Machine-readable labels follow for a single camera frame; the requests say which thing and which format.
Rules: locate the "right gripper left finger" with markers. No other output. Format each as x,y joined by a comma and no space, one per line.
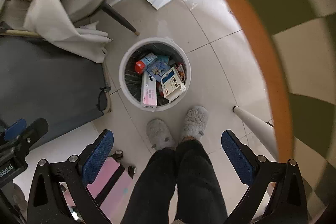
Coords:
94,156

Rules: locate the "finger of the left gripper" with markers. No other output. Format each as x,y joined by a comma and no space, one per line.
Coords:
29,134
15,130

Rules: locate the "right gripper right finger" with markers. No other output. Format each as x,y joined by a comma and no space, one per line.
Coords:
234,150

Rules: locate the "white pink toothpaste box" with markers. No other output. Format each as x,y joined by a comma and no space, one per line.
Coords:
148,92

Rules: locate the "blue red small carton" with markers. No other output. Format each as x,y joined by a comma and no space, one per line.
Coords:
142,64

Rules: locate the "white blue medicine box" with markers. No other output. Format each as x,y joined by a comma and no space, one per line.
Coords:
172,85

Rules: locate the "light blue cartoon packet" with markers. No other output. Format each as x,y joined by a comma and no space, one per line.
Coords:
158,68

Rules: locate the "red white snack wrapper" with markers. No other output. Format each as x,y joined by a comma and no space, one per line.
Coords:
181,71

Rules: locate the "white round trash bin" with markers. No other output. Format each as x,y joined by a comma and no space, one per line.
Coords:
131,82

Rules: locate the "pink suitcase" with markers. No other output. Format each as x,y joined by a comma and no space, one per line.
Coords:
112,184

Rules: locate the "grey folding cot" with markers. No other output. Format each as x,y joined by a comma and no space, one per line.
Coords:
40,80

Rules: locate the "person's black trousers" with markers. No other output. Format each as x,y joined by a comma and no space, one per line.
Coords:
187,171

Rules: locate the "right grey fuzzy slipper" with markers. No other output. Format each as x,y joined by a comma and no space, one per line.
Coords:
195,123

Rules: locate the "grey fuzzy slipper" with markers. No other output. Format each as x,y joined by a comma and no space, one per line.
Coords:
195,123
159,135

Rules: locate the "left grey fuzzy slipper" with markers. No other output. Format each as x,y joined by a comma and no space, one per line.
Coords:
159,135

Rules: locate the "white cloth on chair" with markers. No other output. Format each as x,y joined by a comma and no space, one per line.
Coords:
54,21

